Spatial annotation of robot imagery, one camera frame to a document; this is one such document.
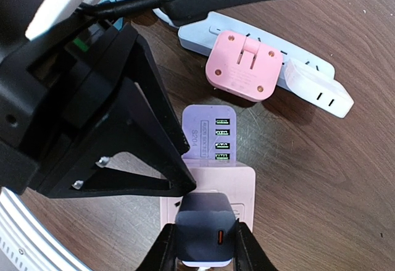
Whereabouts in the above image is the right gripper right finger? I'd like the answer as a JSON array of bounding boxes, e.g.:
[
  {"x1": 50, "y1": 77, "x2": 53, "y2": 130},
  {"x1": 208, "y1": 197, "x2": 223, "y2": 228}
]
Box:
[{"x1": 233, "y1": 220, "x2": 278, "y2": 271}]

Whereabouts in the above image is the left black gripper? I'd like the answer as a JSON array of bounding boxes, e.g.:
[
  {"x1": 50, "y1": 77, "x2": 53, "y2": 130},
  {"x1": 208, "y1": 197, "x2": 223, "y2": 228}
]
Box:
[{"x1": 1, "y1": 25, "x2": 196, "y2": 198}]

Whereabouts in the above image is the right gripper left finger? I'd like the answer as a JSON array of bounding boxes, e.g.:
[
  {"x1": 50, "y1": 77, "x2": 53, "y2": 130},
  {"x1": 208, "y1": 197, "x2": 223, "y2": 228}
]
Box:
[{"x1": 139, "y1": 223, "x2": 177, "y2": 271}]

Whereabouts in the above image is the dark grey usb charger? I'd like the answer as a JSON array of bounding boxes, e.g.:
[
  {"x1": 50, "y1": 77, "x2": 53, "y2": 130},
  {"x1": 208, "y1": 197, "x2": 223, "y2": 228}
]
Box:
[{"x1": 175, "y1": 193, "x2": 236, "y2": 268}]

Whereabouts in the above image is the purple power strip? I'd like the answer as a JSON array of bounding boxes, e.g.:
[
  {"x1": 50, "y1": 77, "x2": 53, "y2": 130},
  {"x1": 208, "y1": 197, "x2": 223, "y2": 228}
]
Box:
[{"x1": 181, "y1": 104, "x2": 237, "y2": 169}]

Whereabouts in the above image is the pink cube socket adapter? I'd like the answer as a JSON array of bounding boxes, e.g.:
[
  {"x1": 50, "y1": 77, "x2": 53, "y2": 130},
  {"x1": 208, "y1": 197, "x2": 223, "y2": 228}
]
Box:
[{"x1": 159, "y1": 165, "x2": 257, "y2": 235}]

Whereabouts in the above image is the light blue power strip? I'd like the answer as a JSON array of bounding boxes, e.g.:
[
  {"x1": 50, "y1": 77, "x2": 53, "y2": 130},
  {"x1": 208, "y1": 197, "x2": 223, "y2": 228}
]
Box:
[{"x1": 178, "y1": 12, "x2": 335, "y2": 90}]

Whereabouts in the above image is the pink square plug adapter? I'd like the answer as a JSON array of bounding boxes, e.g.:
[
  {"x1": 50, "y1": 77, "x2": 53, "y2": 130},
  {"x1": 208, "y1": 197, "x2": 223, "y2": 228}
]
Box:
[{"x1": 206, "y1": 31, "x2": 283, "y2": 102}]

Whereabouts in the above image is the white plug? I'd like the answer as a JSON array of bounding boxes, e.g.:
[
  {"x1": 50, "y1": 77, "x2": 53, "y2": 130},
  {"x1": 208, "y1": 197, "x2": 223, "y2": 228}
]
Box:
[{"x1": 284, "y1": 59, "x2": 354, "y2": 119}]

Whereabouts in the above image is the aluminium front rail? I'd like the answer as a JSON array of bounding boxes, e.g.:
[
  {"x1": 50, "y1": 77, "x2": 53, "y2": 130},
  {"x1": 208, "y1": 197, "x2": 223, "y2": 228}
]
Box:
[{"x1": 1, "y1": 188, "x2": 89, "y2": 270}]

